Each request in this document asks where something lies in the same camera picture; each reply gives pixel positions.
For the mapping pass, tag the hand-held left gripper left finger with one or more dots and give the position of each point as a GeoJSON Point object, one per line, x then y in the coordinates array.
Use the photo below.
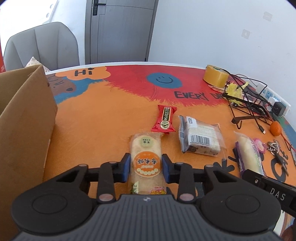
{"type": "Point", "coordinates": [126, 168]}

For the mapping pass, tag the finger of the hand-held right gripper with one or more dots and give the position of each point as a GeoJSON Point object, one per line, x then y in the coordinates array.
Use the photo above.
{"type": "Point", "coordinates": [252, 176]}

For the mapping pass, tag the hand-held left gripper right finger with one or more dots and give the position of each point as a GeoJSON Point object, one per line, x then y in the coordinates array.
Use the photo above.
{"type": "Point", "coordinates": [165, 168]}

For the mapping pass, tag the orange label rice cracker packet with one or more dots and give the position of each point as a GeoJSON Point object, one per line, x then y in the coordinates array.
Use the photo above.
{"type": "Point", "coordinates": [145, 160]}

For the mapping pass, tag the brown cardboard box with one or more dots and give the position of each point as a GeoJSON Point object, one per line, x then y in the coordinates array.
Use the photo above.
{"type": "Point", "coordinates": [23, 139]}

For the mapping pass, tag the purple wrapped bread packet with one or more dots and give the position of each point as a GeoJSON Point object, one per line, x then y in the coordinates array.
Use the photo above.
{"type": "Point", "coordinates": [251, 153]}

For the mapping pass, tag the bunch of keys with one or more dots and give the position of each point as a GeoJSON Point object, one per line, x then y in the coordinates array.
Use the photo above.
{"type": "Point", "coordinates": [276, 150]}

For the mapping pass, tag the clear wrapped layered cake packet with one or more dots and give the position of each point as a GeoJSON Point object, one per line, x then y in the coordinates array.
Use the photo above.
{"type": "Point", "coordinates": [200, 136]}

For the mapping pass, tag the red snack packet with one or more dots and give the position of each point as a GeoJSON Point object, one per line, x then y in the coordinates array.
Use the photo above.
{"type": "Point", "coordinates": [165, 119]}

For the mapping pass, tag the small orange fruit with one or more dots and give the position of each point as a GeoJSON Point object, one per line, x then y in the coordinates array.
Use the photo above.
{"type": "Point", "coordinates": [276, 128]}

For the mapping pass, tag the black charger plug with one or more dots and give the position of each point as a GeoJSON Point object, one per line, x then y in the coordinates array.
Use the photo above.
{"type": "Point", "coordinates": [278, 107]}

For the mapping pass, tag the white power strip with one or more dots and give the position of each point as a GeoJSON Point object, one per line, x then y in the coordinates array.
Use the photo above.
{"type": "Point", "coordinates": [274, 97]}

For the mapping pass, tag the yellow crinkled wrapper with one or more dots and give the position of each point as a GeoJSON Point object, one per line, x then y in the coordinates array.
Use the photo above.
{"type": "Point", "coordinates": [234, 90]}

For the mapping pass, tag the yellow tape roll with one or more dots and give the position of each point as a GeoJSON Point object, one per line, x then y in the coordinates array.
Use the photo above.
{"type": "Point", "coordinates": [215, 75]}

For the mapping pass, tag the grey door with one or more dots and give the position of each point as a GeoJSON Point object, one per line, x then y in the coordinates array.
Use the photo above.
{"type": "Point", "coordinates": [120, 30]}

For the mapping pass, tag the beige dotted cushion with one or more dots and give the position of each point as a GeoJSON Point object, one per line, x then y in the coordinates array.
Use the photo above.
{"type": "Point", "coordinates": [34, 63]}

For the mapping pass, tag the grey chair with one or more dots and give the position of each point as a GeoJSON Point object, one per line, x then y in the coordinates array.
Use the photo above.
{"type": "Point", "coordinates": [46, 44]}

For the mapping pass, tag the orange and white paper bag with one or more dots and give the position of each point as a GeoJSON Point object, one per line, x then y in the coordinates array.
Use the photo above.
{"type": "Point", "coordinates": [1, 60]}

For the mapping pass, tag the white board with holes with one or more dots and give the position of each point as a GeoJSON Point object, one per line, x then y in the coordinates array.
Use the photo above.
{"type": "Point", "coordinates": [51, 11]}

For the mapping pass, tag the clear adhesive wall hook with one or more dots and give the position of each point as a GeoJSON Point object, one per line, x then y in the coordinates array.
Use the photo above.
{"type": "Point", "coordinates": [245, 33]}
{"type": "Point", "coordinates": [268, 15]}

